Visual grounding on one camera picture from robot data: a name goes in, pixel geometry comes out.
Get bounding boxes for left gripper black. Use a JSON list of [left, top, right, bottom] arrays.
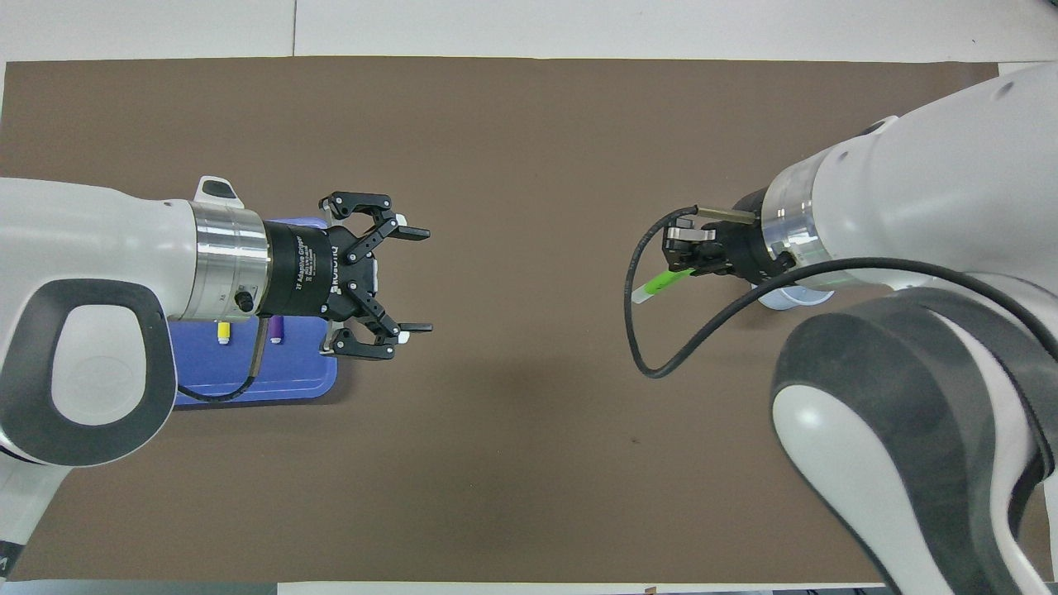
[[263, 192, 434, 362]]

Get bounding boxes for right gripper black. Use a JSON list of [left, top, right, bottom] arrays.
[[664, 192, 794, 286]]

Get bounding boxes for green marker pen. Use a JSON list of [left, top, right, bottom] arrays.
[[631, 269, 697, 305]]

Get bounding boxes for translucent plastic cup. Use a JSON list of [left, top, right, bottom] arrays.
[[756, 285, 836, 311]]

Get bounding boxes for blue plastic tray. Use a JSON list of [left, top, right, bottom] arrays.
[[169, 217, 341, 406]]

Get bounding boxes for brown table mat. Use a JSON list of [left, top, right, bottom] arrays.
[[0, 56, 1058, 583]]

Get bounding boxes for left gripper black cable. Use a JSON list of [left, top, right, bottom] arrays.
[[175, 318, 270, 404]]

